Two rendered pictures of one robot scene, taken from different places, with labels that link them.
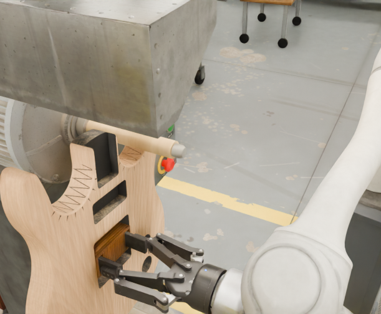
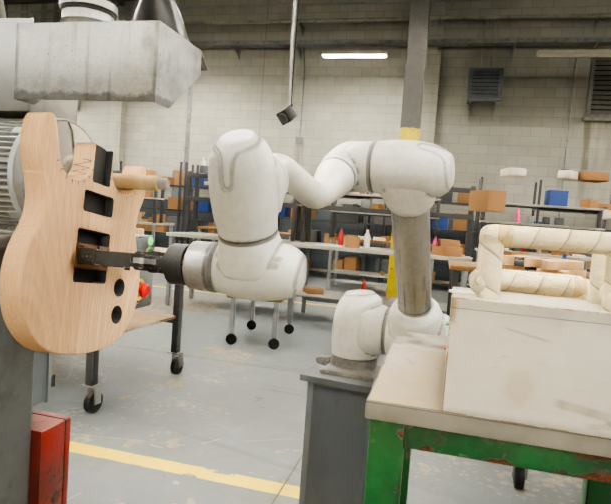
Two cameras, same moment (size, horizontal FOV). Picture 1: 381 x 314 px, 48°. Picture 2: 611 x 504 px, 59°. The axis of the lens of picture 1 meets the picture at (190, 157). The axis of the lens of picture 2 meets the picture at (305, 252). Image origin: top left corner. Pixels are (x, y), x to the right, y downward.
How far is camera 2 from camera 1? 0.74 m
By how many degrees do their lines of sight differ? 35
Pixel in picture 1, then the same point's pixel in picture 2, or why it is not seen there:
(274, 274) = (230, 136)
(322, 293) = (260, 142)
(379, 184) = (355, 350)
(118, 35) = (138, 29)
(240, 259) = not seen: outside the picture
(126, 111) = (134, 85)
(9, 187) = (32, 119)
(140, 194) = (122, 229)
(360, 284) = (353, 485)
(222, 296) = (193, 247)
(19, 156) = (17, 173)
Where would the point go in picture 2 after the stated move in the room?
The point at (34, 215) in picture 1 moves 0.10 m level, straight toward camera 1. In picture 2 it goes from (46, 145) to (65, 142)
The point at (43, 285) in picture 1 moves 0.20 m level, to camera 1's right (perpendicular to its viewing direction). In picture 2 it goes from (31, 225) to (156, 233)
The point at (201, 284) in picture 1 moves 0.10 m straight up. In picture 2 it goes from (175, 247) to (178, 190)
